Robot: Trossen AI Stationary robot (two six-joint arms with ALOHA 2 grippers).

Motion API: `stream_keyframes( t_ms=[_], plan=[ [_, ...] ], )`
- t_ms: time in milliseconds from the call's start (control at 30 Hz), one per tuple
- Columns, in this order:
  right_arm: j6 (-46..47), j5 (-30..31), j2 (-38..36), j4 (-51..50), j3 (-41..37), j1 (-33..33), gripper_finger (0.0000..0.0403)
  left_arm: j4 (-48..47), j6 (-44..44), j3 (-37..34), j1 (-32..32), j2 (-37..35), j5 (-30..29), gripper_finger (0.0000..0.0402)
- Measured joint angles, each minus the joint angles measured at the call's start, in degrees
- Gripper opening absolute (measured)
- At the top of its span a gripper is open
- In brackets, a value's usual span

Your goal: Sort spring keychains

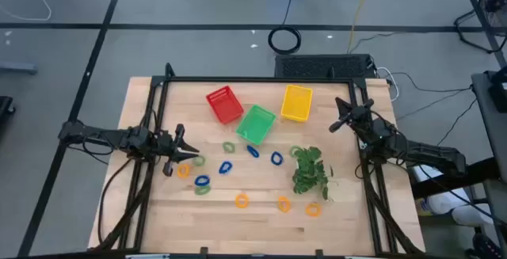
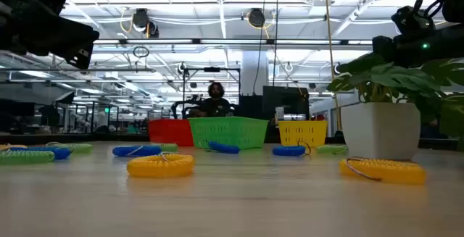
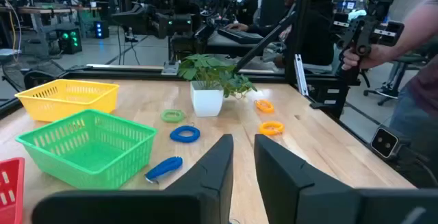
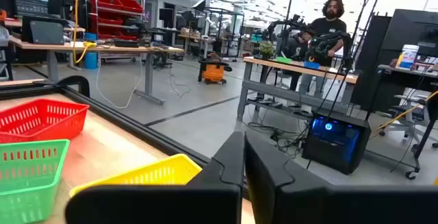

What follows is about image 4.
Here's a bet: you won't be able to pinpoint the long wooden desk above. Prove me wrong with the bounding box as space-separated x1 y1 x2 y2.
8 37 185 106

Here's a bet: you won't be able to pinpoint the black framed robot enclosure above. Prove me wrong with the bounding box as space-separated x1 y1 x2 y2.
191 0 246 59

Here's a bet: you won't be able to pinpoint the tangled black floor cables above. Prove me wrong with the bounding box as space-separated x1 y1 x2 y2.
246 121 311 160

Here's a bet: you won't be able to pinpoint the black storage crate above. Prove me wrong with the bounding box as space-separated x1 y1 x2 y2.
10 0 49 18

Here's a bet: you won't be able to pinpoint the orange shop vacuum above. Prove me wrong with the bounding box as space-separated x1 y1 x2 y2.
197 52 233 86

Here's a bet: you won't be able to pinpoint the black background desk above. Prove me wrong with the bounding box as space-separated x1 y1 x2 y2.
377 64 438 93

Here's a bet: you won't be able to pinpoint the person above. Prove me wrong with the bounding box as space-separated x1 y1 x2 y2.
296 0 347 97

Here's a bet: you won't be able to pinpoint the white floor cable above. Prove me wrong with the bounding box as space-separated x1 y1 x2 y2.
94 55 144 110

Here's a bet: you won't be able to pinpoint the green plastic basket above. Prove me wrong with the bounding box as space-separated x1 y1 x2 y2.
0 138 70 224

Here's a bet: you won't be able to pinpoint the yellow plastic basket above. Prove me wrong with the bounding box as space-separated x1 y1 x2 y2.
69 153 203 198

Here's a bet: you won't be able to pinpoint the blue barrel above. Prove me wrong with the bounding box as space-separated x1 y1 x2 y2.
83 32 99 70

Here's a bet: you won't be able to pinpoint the red plastic basket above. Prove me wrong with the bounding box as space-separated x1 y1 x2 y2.
0 99 90 145

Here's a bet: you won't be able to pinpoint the yellow hanging hose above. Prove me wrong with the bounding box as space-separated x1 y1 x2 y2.
72 0 98 64

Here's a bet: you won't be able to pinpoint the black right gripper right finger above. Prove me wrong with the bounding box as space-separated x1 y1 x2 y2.
244 132 438 224

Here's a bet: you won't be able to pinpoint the black stand with caster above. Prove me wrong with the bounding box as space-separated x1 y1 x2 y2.
362 93 438 180

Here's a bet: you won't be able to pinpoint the black desk monitor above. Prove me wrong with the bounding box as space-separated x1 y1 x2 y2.
21 15 69 45

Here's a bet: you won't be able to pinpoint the white office chair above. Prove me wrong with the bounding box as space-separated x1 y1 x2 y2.
378 93 428 139

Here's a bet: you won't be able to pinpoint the red bin storage rack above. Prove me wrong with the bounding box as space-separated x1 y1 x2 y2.
84 0 146 42

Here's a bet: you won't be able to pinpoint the long yellow cable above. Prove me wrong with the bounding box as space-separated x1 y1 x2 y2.
371 90 438 139

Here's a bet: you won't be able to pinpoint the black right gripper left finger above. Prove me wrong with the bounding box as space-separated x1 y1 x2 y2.
64 130 245 224

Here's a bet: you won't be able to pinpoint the black mesh computer tower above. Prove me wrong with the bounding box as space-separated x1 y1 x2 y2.
300 110 372 176

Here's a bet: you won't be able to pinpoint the black partition panel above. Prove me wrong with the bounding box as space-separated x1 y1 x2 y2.
350 8 438 114

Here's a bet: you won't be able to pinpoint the small background potted plant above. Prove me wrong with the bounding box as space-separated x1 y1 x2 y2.
259 40 276 60

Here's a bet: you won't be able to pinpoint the white wipes container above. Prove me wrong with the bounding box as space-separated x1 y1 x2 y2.
396 44 420 71

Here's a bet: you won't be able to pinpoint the wooden background workbench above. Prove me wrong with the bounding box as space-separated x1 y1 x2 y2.
237 55 359 122

